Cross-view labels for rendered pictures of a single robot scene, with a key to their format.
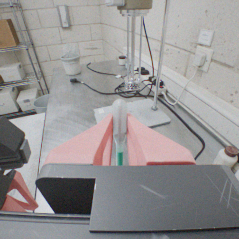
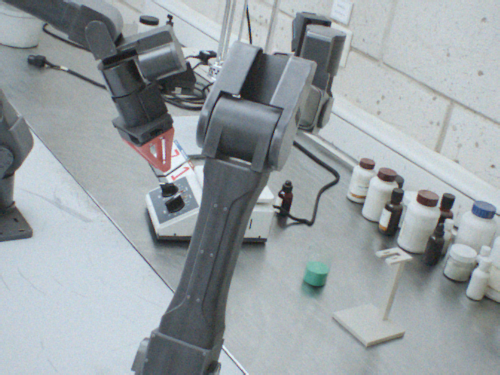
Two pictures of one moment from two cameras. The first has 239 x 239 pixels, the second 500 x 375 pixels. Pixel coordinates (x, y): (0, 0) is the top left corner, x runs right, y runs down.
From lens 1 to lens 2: 1.21 m
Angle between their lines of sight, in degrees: 23
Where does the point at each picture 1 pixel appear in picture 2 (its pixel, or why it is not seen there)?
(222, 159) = (357, 174)
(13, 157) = (191, 85)
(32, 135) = not seen: hidden behind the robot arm
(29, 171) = (64, 184)
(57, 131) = (74, 144)
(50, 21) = not seen: outside the picture
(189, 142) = (315, 173)
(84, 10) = not seen: outside the picture
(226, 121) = (370, 140)
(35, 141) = (39, 153)
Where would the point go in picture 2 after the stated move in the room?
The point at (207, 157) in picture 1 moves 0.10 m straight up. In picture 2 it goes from (342, 189) to (354, 145)
